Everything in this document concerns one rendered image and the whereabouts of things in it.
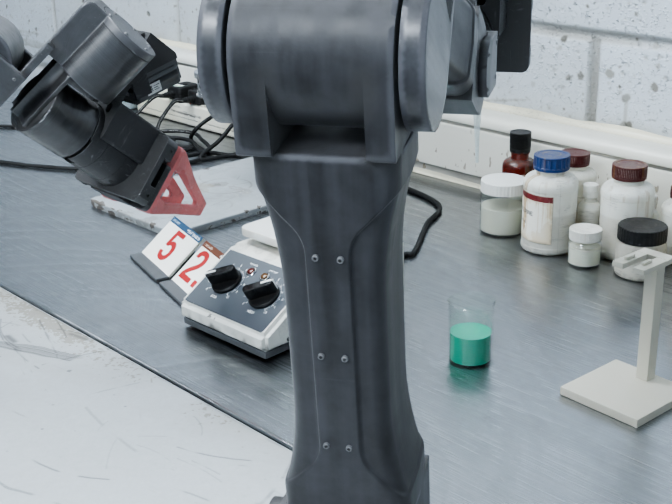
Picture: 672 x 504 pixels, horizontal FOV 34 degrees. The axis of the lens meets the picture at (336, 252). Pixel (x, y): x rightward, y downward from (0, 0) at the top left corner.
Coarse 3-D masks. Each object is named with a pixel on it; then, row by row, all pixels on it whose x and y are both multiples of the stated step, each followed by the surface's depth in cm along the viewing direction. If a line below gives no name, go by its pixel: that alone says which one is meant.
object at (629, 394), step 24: (624, 264) 91; (648, 264) 90; (648, 288) 94; (648, 312) 94; (648, 336) 95; (648, 360) 95; (576, 384) 96; (600, 384) 96; (624, 384) 96; (648, 384) 96; (600, 408) 93; (624, 408) 92; (648, 408) 92
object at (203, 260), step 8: (200, 248) 122; (200, 256) 121; (208, 256) 120; (192, 264) 121; (200, 264) 120; (208, 264) 119; (184, 272) 121; (192, 272) 120; (200, 272) 119; (184, 280) 120; (192, 280) 119; (192, 288) 118
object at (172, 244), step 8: (168, 224) 130; (168, 232) 129; (176, 232) 128; (184, 232) 127; (160, 240) 129; (168, 240) 128; (176, 240) 127; (184, 240) 126; (192, 240) 125; (152, 248) 129; (160, 248) 128; (168, 248) 127; (176, 248) 126; (184, 248) 124; (160, 256) 127; (168, 256) 126; (176, 256) 124; (184, 256) 123; (168, 264) 124; (176, 264) 123
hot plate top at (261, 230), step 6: (252, 222) 114; (258, 222) 114; (264, 222) 114; (270, 222) 114; (246, 228) 112; (252, 228) 112; (258, 228) 112; (264, 228) 112; (270, 228) 112; (246, 234) 112; (252, 234) 111; (258, 234) 111; (264, 234) 110; (270, 234) 110; (258, 240) 111; (264, 240) 110; (270, 240) 110; (276, 246) 109
